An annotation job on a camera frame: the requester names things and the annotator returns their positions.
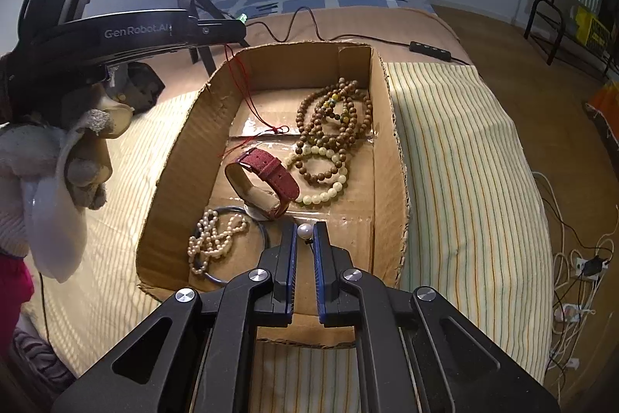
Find white pearl necklace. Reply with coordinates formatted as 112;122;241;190
186;207;251;277

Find red string pearl necklace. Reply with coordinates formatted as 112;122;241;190
219;44;318;250

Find red strap wristwatch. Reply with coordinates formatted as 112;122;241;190
224;148;300;219

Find cream bead bracelet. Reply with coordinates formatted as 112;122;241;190
282;142;350;206

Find brown cardboard box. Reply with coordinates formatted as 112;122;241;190
135;41;412;348

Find long wooden bead necklace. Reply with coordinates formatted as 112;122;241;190
294;76;375;185

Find left gloved hand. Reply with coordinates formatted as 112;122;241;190
1;85;133;283

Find black snack bag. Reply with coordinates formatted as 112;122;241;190
106;62;165;114

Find black tripod stand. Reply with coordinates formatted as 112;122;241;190
176;0;250;75

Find striped yellow cloth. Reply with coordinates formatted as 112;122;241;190
26;61;553;412

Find orange wooden crate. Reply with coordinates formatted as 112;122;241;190
585;81;619;142

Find yellow box on rack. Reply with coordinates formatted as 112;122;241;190
575;5;610;53

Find white power strip cables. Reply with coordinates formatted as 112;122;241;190
531;170;618;390

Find black power cable with switch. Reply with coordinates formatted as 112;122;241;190
245;5;470;67

